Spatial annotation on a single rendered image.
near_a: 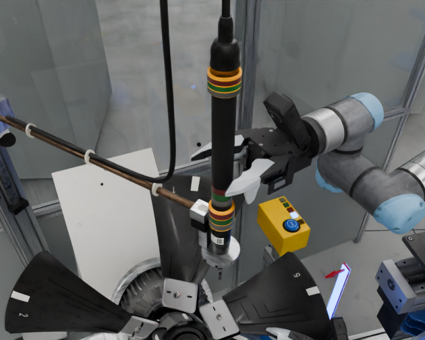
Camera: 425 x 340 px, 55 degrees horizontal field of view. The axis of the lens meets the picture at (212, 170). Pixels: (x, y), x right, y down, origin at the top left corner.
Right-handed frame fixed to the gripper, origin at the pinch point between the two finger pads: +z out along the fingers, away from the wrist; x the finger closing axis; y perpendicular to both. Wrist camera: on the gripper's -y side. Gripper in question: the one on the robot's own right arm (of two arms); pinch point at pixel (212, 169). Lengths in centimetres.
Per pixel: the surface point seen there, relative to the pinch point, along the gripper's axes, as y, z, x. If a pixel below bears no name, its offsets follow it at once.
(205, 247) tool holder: 19.5, 0.7, 1.3
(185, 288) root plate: 37.2, 2.9, 6.1
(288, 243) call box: 60, -38, 15
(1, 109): 10, 22, 52
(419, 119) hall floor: 164, -291, 110
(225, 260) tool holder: 19.6, -0.8, -3.0
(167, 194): 11.2, 3.3, 9.4
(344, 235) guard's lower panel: 151, -127, 49
